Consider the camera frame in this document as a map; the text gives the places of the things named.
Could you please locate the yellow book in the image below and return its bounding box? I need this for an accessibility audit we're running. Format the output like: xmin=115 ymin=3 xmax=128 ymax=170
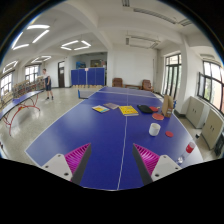
xmin=119 ymin=106 xmax=138 ymax=116

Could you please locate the white cup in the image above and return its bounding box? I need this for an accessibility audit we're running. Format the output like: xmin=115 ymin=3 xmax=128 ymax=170
xmin=149 ymin=123 xmax=161 ymax=137

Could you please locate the plastic bottle with red label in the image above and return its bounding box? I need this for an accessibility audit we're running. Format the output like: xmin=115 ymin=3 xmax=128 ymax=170
xmin=176 ymin=142 xmax=196 ymax=165

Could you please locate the brown paper bag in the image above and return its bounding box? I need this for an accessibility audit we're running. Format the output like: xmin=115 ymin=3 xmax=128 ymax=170
xmin=162 ymin=95 xmax=173 ymax=118

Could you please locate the blue ping pong table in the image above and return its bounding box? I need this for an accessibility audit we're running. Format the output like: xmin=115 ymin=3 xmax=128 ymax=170
xmin=0 ymin=91 xmax=41 ymax=129
xmin=26 ymin=87 xmax=192 ymax=190

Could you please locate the brown armchair left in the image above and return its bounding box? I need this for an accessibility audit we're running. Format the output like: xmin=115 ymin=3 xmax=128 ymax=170
xmin=112 ymin=78 xmax=123 ymax=87

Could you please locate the beige cabinet near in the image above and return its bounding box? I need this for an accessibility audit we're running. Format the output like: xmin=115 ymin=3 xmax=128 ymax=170
xmin=202 ymin=110 xmax=223 ymax=149

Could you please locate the beige cabinet far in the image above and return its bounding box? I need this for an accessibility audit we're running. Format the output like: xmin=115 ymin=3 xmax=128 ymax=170
xmin=186 ymin=97 xmax=209 ymax=129

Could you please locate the beige cabinet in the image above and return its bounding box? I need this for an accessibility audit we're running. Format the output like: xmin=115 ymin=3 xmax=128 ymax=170
xmin=202 ymin=110 xmax=223 ymax=149
xmin=186 ymin=97 xmax=209 ymax=129

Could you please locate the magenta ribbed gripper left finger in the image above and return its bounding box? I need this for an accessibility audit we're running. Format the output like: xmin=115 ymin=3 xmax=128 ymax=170
xmin=41 ymin=142 xmax=93 ymax=186

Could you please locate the red round paddle far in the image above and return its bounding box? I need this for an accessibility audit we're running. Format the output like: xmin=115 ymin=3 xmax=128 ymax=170
xmin=149 ymin=106 xmax=159 ymax=112

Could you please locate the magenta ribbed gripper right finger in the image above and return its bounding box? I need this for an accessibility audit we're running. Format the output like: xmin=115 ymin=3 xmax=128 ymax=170
xmin=131 ymin=143 xmax=183 ymax=186

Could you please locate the blue folded table partition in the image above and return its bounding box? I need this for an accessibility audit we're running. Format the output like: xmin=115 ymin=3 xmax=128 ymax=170
xmin=71 ymin=67 xmax=105 ymax=85

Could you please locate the red ping pong paddle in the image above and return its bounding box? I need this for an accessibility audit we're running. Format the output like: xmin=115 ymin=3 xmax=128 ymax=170
xmin=152 ymin=113 xmax=164 ymax=120

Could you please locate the grey notebook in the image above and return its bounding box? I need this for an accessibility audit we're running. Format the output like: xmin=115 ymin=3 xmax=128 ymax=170
xmin=103 ymin=103 xmax=119 ymax=109

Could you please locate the brown armchair right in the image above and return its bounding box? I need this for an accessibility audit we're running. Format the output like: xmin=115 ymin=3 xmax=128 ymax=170
xmin=142 ymin=80 xmax=154 ymax=92

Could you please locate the person in dark shorts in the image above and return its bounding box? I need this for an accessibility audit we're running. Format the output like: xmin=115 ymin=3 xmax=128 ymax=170
xmin=43 ymin=68 xmax=54 ymax=100

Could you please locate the brown armchair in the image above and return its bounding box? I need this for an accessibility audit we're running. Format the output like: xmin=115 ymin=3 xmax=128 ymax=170
xmin=112 ymin=78 xmax=123 ymax=87
xmin=142 ymin=80 xmax=154 ymax=92

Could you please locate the black ping pong paddle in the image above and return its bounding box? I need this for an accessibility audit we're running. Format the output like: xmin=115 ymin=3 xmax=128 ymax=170
xmin=137 ymin=105 xmax=153 ymax=114

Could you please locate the small red lid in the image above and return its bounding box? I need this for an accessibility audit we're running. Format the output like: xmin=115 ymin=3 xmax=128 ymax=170
xmin=165 ymin=131 xmax=174 ymax=137

